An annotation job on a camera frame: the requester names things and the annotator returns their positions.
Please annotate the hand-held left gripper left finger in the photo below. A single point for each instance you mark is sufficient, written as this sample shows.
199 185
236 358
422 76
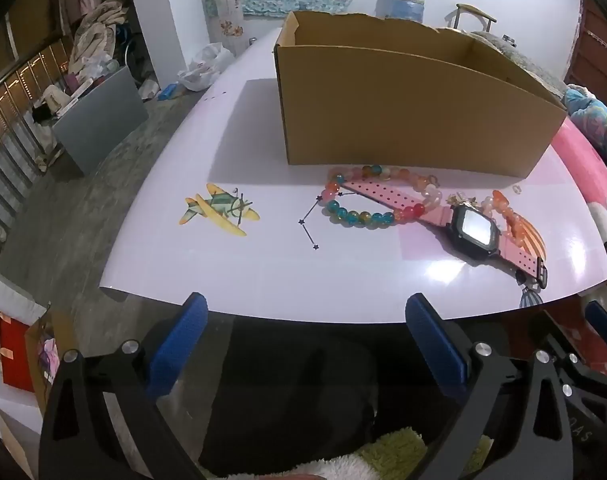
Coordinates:
181 345

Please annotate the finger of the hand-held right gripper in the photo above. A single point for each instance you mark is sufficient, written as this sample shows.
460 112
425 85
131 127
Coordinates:
603 316

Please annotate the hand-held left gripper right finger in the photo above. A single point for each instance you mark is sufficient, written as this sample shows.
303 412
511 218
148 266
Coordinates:
436 350

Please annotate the brown cardboard box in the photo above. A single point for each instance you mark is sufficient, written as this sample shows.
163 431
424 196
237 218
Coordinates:
383 110

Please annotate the fuzzy green white garment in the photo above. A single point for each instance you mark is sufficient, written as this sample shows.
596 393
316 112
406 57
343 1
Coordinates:
393 452

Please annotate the open brown carton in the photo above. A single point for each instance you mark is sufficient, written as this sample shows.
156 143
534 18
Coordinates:
38 340

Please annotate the pink printed bed sheet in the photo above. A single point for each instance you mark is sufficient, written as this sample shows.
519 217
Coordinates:
583 170

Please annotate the red gift bag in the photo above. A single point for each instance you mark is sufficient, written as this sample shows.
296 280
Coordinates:
18 355

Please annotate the blue printed blanket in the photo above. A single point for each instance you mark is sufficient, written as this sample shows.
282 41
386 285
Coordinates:
598 120

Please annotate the grey box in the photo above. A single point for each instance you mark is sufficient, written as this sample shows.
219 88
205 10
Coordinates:
103 115

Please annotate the small blue packet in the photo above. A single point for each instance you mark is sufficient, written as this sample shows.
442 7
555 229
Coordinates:
167 92

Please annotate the grey fuzzy blanket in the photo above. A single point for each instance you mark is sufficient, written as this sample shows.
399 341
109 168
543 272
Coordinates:
523 60

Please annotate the brown wooden door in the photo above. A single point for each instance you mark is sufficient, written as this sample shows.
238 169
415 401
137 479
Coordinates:
598 45

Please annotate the metal railing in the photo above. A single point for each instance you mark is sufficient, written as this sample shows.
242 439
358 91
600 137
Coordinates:
13 125

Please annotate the white plastic bag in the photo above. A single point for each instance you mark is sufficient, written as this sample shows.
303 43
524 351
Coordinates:
203 67

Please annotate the pile of clothes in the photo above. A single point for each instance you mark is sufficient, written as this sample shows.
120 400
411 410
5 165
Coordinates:
96 35

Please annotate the white floral board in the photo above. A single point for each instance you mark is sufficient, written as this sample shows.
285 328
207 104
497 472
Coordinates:
226 20

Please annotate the wooden chair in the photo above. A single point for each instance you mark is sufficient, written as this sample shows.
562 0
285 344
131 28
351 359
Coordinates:
476 10

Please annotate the blue water bottle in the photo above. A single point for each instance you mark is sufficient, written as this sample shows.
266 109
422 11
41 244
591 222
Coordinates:
408 0

